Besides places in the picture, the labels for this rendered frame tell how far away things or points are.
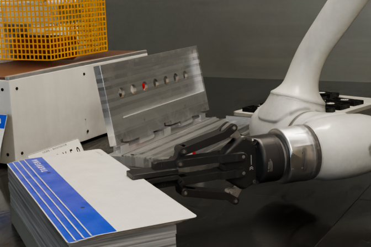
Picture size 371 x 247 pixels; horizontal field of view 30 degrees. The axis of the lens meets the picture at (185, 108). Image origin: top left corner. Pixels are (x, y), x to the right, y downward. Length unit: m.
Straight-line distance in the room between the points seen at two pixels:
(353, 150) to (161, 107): 0.65
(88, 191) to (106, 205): 0.07
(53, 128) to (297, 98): 0.62
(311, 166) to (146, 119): 0.59
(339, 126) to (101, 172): 0.38
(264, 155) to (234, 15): 2.98
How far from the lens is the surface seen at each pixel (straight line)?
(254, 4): 3.94
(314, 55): 1.25
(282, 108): 1.22
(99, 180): 1.00
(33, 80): 1.54
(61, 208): 0.89
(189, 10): 4.12
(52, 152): 1.41
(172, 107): 1.68
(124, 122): 1.51
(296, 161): 1.07
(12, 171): 1.10
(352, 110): 1.99
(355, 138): 1.12
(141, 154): 1.48
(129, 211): 0.86
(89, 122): 1.70
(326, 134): 1.10
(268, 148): 1.05
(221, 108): 2.08
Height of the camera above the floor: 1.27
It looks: 10 degrees down
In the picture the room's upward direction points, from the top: 2 degrees counter-clockwise
